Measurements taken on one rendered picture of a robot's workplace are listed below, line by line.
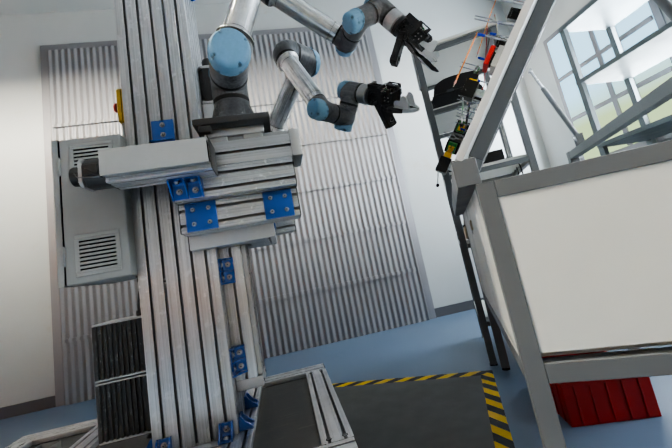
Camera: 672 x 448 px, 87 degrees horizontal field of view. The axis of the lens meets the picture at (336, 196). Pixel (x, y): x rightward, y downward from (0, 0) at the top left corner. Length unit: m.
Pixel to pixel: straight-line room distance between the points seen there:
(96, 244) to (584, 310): 1.31
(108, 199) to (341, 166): 2.40
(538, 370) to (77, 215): 1.32
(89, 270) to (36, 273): 2.49
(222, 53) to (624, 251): 1.07
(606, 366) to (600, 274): 0.18
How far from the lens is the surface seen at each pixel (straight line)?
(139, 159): 1.04
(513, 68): 1.12
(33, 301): 3.81
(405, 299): 3.40
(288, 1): 1.46
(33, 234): 3.86
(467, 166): 0.89
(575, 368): 0.94
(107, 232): 1.31
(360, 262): 3.28
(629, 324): 0.95
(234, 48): 1.11
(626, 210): 0.94
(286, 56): 1.53
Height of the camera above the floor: 0.69
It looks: 10 degrees up
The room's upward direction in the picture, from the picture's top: 11 degrees counter-clockwise
